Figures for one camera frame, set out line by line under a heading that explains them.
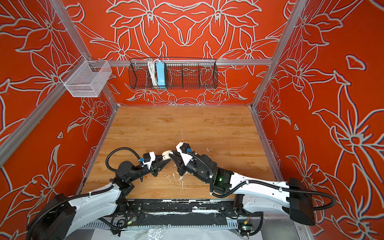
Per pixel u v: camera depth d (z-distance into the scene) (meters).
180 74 0.98
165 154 0.70
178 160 0.65
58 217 0.42
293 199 0.41
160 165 0.69
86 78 0.92
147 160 0.60
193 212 0.73
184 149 0.53
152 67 0.88
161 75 0.90
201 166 0.50
